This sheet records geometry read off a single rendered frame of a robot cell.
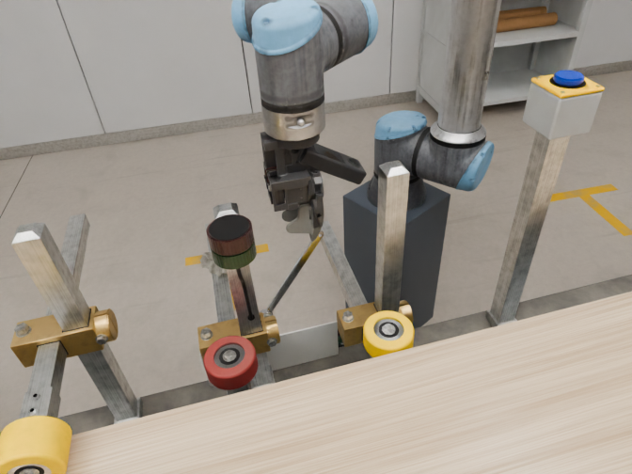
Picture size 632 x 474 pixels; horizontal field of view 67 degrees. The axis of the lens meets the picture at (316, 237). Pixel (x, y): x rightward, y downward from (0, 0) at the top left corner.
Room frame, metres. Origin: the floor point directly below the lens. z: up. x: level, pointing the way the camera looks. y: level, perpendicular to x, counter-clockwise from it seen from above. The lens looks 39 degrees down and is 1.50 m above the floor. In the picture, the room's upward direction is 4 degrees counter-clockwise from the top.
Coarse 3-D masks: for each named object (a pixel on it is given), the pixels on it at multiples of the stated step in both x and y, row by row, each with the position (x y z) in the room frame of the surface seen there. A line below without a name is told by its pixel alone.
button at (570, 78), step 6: (558, 72) 0.67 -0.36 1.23; (564, 72) 0.66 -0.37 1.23; (570, 72) 0.66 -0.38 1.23; (576, 72) 0.66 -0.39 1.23; (558, 78) 0.65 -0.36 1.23; (564, 78) 0.64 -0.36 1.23; (570, 78) 0.64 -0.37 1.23; (576, 78) 0.64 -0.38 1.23; (582, 78) 0.65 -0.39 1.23; (564, 84) 0.64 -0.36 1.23; (570, 84) 0.64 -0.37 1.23; (576, 84) 0.64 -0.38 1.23
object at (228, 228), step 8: (224, 216) 0.53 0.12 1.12; (232, 216) 0.53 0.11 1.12; (240, 216) 0.52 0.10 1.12; (216, 224) 0.51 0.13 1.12; (224, 224) 0.51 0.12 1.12; (232, 224) 0.51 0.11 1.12; (240, 224) 0.51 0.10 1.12; (248, 224) 0.51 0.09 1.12; (216, 232) 0.49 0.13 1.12; (224, 232) 0.49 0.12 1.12; (232, 232) 0.49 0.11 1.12; (240, 232) 0.49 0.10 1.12; (224, 240) 0.48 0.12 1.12; (240, 272) 0.50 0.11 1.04; (240, 280) 0.51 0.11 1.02; (248, 304) 0.53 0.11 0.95; (248, 312) 0.53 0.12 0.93
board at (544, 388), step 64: (576, 320) 0.49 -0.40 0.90; (320, 384) 0.40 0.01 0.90; (384, 384) 0.40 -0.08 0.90; (448, 384) 0.39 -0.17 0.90; (512, 384) 0.38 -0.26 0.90; (576, 384) 0.37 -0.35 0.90; (128, 448) 0.33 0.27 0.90; (192, 448) 0.32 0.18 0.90; (256, 448) 0.32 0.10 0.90; (320, 448) 0.31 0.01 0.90; (384, 448) 0.30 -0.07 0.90; (448, 448) 0.30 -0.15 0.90; (512, 448) 0.29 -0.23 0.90; (576, 448) 0.29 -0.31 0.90
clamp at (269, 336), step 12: (216, 324) 0.56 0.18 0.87; (228, 324) 0.55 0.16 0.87; (264, 324) 0.55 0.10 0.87; (276, 324) 0.55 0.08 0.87; (216, 336) 0.53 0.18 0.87; (240, 336) 0.53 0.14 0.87; (252, 336) 0.53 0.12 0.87; (264, 336) 0.53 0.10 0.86; (276, 336) 0.54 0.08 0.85; (204, 348) 0.51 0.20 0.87; (264, 348) 0.53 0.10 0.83
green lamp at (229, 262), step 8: (248, 248) 0.49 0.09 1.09; (216, 256) 0.48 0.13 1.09; (224, 256) 0.48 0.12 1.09; (232, 256) 0.48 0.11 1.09; (240, 256) 0.48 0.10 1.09; (248, 256) 0.48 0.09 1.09; (216, 264) 0.48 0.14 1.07; (224, 264) 0.48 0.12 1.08; (232, 264) 0.47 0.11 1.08; (240, 264) 0.48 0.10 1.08
